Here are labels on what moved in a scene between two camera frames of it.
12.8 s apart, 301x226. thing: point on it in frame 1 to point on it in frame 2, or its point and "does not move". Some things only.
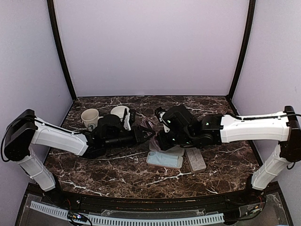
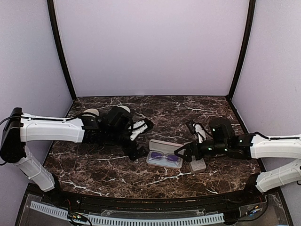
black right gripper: (164, 145) to (189, 147)
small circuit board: (76, 216) does not move
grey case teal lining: (195, 160) does not move
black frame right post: (243, 52) does not move
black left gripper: (138, 136) to (138, 153)
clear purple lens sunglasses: (147, 124) to (158, 156)
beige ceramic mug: (91, 117) does not move
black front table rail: (153, 204) does not move
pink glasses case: (171, 157) does not move
